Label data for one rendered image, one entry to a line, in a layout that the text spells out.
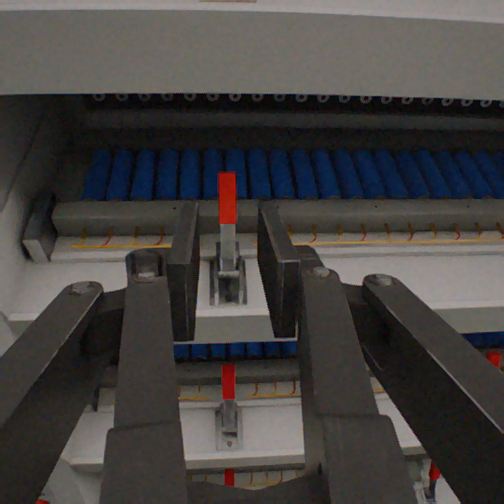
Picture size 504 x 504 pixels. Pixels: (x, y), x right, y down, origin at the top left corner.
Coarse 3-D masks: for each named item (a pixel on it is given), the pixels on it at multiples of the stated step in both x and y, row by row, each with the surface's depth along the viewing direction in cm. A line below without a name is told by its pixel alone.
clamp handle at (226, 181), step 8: (224, 176) 28; (232, 176) 28; (224, 184) 28; (232, 184) 28; (224, 192) 28; (232, 192) 28; (224, 200) 28; (232, 200) 28; (224, 208) 28; (232, 208) 28; (224, 216) 29; (232, 216) 29; (224, 224) 29; (232, 224) 29; (224, 232) 29; (232, 232) 29; (224, 240) 29; (232, 240) 29; (224, 248) 29; (232, 248) 29; (224, 256) 30; (232, 256) 30; (224, 264) 30; (232, 264) 30
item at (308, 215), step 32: (64, 224) 33; (96, 224) 33; (128, 224) 33; (160, 224) 33; (256, 224) 34; (288, 224) 34; (320, 224) 34; (352, 224) 35; (384, 224) 35; (416, 224) 35; (448, 224) 35; (480, 224) 36
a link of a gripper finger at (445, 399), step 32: (384, 288) 12; (416, 320) 11; (384, 352) 13; (416, 352) 10; (448, 352) 9; (384, 384) 12; (416, 384) 10; (448, 384) 9; (480, 384) 8; (416, 416) 10; (448, 416) 9; (480, 416) 8; (448, 448) 9; (480, 448) 8; (448, 480) 9; (480, 480) 8
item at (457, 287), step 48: (48, 144) 36; (48, 192) 36; (0, 240) 28; (48, 240) 32; (96, 240) 34; (144, 240) 34; (240, 240) 35; (336, 240) 35; (0, 288) 28; (48, 288) 31; (432, 288) 32; (480, 288) 33; (240, 336) 33
